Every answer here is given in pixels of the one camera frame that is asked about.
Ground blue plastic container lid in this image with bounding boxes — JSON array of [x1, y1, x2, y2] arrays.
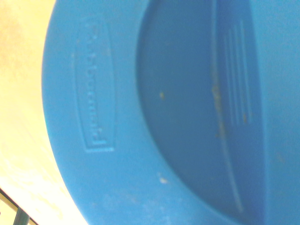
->
[[41, 0, 300, 225]]

